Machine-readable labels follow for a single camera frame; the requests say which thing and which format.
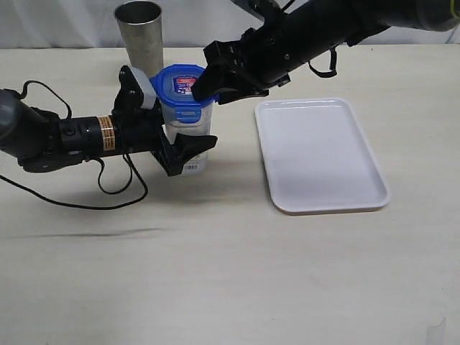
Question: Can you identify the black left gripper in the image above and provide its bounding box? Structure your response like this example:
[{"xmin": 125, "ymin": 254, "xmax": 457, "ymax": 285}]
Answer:
[{"xmin": 111, "ymin": 103, "xmax": 218, "ymax": 176}]

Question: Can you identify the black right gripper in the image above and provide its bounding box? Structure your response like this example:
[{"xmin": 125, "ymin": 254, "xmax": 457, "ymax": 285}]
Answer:
[{"xmin": 191, "ymin": 28, "xmax": 309, "ymax": 105}]

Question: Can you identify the clear plastic tall container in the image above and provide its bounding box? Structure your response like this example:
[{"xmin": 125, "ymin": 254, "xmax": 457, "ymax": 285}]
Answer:
[{"xmin": 161, "ymin": 103, "xmax": 213, "ymax": 175}]

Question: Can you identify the blue plastic lid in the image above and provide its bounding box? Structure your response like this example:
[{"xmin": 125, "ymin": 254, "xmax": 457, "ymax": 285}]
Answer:
[{"xmin": 149, "ymin": 64, "xmax": 215, "ymax": 126}]

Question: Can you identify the stainless steel cup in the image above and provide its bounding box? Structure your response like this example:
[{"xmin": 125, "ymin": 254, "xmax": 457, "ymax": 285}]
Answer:
[{"xmin": 114, "ymin": 1, "xmax": 164, "ymax": 78}]

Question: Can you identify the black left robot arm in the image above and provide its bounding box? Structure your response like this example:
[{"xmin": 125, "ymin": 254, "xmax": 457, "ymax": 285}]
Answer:
[{"xmin": 1, "ymin": 89, "xmax": 190, "ymax": 175}]

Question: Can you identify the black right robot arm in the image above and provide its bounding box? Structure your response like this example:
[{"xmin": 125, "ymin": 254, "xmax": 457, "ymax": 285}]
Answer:
[{"xmin": 191, "ymin": 0, "xmax": 459, "ymax": 105}]

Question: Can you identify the white rectangular tray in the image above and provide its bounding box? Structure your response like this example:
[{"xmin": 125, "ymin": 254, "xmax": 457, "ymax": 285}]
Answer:
[{"xmin": 254, "ymin": 98, "xmax": 390, "ymax": 215}]

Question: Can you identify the white backdrop curtain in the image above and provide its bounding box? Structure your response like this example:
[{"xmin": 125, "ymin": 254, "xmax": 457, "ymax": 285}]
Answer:
[{"xmin": 0, "ymin": 0, "xmax": 460, "ymax": 50}]

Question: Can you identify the wrist camera mount block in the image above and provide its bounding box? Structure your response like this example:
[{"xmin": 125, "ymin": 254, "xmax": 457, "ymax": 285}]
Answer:
[{"xmin": 112, "ymin": 65, "xmax": 157, "ymax": 114}]

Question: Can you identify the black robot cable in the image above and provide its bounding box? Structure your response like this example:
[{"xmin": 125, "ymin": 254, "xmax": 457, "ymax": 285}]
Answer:
[{"xmin": 0, "ymin": 80, "xmax": 149, "ymax": 210}]

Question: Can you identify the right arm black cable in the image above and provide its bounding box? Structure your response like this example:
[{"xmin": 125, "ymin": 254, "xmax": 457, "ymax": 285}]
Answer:
[{"xmin": 307, "ymin": 48, "xmax": 339, "ymax": 78}]

